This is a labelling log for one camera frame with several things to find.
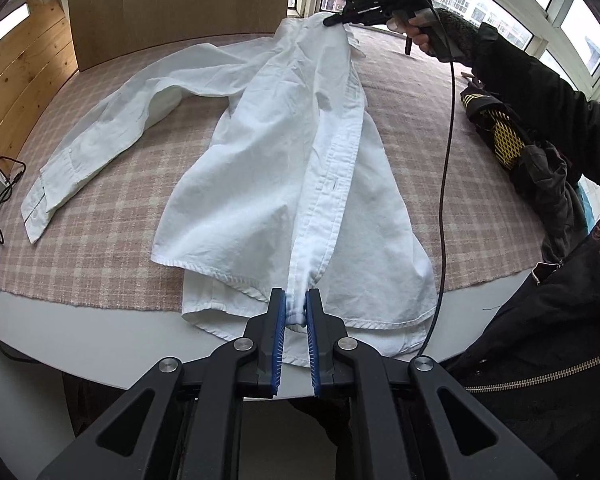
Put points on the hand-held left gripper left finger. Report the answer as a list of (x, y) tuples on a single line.
[(278, 345)]

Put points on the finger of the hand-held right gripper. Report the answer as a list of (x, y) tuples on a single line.
[(370, 0), (375, 17)]

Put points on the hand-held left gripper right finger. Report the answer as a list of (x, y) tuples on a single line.
[(313, 345)]

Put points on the white long-sleeved shirt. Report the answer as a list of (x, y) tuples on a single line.
[(260, 160)]

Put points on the person's right hand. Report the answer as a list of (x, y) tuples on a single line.
[(420, 30)]

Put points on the black garment with yellow stripes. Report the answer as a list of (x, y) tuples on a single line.
[(480, 110)]

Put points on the pink plaid blanket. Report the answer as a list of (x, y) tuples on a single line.
[(130, 235)]

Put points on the light plywood panel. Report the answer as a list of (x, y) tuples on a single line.
[(180, 0)]

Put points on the person's black jacket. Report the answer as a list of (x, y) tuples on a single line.
[(555, 335)]

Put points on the blue cloth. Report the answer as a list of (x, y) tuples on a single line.
[(586, 210)]

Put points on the knotty pine wood board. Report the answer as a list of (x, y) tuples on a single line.
[(20, 85)]

